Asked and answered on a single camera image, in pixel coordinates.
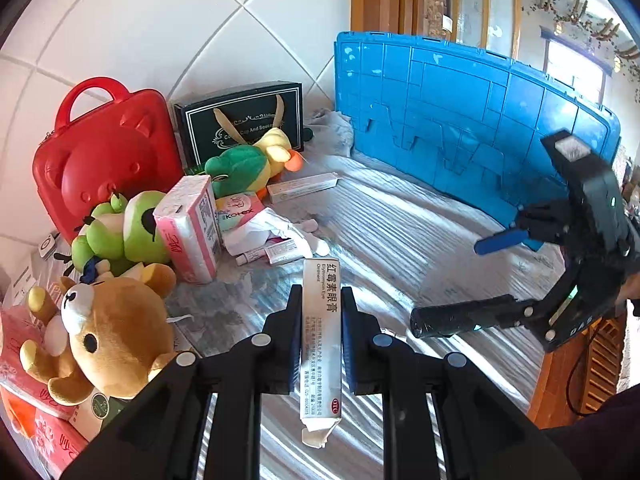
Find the long white tube box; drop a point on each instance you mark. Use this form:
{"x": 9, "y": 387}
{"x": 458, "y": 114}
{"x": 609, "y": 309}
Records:
{"x": 300, "y": 187}

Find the black gift box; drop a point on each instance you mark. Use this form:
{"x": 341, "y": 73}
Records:
{"x": 240, "y": 115}

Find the blue plastic crate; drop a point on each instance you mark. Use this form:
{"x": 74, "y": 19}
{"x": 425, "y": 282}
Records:
{"x": 450, "y": 110}

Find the wooden cabinet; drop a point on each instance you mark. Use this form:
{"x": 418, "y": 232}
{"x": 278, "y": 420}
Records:
{"x": 605, "y": 365}

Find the rolled patterned carpet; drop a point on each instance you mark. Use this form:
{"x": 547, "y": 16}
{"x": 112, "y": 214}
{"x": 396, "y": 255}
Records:
{"x": 437, "y": 10}

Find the wall vine decoration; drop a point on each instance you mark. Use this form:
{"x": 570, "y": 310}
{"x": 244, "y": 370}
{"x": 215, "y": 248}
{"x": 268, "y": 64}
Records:
{"x": 585, "y": 15}

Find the yellow duck plush green body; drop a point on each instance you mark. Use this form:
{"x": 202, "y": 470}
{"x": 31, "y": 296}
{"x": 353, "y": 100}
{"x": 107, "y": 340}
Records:
{"x": 240, "y": 165}

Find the pink sanitary pad packet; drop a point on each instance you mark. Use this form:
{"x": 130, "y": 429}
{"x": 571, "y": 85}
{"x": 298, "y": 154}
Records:
{"x": 240, "y": 210}

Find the dark clothing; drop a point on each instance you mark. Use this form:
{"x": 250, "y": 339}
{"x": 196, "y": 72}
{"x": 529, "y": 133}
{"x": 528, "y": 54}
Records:
{"x": 595, "y": 440}

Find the white ointment box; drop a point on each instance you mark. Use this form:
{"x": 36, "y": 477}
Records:
{"x": 320, "y": 340}

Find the brown bear plush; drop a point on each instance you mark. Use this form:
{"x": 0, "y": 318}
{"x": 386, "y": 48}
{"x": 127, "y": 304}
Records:
{"x": 115, "y": 335}

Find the pink tissue pack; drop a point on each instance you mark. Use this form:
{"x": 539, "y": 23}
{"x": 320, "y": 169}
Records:
{"x": 187, "y": 230}

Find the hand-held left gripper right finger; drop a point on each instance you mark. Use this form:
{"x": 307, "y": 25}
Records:
{"x": 357, "y": 340}

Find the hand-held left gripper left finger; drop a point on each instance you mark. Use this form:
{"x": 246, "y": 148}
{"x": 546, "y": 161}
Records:
{"x": 295, "y": 330}

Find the white cloth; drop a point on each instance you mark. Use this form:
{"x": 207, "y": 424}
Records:
{"x": 270, "y": 225}

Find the pink floral tissue packet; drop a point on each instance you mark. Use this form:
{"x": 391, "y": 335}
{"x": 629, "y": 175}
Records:
{"x": 15, "y": 370}

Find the red floral tissue packet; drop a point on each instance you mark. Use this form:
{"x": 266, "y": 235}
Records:
{"x": 40, "y": 445}

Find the wooden frosted glass screen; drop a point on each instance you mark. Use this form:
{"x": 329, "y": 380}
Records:
{"x": 500, "y": 10}

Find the small white device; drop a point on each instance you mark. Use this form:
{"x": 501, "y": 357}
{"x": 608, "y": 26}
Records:
{"x": 48, "y": 246}

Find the green frog plush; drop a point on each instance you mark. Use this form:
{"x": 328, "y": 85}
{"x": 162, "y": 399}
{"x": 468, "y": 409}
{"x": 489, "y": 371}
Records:
{"x": 135, "y": 230}

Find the window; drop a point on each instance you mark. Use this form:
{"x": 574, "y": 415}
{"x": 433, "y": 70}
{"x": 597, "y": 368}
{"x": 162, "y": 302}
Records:
{"x": 575, "y": 70}

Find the flat white box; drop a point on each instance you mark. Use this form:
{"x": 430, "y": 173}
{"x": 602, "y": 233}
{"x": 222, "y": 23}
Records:
{"x": 22, "y": 282}

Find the red bear-face carry case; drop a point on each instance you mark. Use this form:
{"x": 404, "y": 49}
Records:
{"x": 110, "y": 160}

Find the small pink white box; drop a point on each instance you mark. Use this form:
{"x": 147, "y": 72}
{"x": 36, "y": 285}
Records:
{"x": 282, "y": 251}

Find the small pink cream tube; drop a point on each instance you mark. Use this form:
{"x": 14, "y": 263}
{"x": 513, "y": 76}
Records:
{"x": 250, "y": 257}

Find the dark green cap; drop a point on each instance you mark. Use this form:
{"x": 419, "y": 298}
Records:
{"x": 307, "y": 133}

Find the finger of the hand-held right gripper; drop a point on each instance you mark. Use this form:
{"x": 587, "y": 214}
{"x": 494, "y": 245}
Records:
{"x": 460, "y": 320}
{"x": 500, "y": 242}

